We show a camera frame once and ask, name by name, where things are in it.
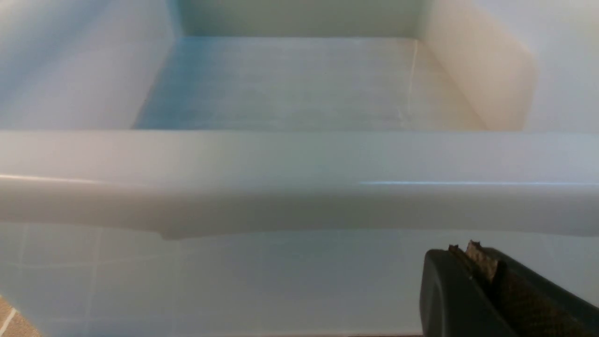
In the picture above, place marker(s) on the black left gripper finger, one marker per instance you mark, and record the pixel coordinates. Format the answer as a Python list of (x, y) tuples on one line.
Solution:
[(483, 292)]

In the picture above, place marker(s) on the large white plastic tub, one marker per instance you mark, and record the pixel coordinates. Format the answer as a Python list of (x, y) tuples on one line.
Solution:
[(252, 168)]

